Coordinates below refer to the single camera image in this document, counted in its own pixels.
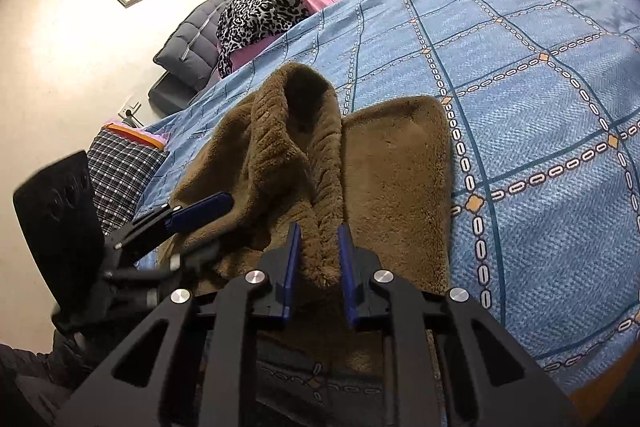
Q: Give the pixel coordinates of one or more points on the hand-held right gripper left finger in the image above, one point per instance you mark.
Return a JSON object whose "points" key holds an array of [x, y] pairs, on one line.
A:
{"points": [[292, 269]]}

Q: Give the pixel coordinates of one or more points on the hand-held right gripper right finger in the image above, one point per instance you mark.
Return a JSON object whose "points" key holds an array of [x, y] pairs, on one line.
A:
{"points": [[347, 274]]}

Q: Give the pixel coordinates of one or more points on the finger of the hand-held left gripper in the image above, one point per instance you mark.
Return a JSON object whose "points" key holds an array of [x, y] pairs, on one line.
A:
{"points": [[192, 257], [200, 212]]}

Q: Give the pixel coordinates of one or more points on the brown fleece pants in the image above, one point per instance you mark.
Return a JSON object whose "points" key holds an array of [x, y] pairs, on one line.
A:
{"points": [[390, 187]]}

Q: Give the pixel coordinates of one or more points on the person's left forearm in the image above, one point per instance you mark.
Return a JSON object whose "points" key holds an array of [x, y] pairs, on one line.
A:
{"points": [[35, 382]]}

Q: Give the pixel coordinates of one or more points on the dark plaid pillow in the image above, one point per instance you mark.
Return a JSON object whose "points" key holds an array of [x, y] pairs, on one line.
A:
{"points": [[125, 177]]}

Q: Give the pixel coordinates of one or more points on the orange pink folded cloth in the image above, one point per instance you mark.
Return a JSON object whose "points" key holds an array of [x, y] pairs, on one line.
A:
{"points": [[145, 134]]}

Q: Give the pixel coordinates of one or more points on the grey tufted headboard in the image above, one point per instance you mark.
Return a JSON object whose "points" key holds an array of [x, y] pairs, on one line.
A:
{"points": [[190, 52]]}

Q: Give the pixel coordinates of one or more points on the leopard print cloth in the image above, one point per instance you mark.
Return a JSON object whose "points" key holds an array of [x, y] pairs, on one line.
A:
{"points": [[265, 7]]}

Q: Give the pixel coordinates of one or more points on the blue checked blanket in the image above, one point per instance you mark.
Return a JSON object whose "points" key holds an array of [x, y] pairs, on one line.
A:
{"points": [[525, 107]]}

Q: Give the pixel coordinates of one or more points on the wall socket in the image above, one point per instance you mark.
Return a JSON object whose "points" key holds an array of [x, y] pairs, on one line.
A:
{"points": [[129, 108]]}

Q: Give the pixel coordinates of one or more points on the wooden bed frame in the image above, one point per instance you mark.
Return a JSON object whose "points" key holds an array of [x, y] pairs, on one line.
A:
{"points": [[610, 394]]}

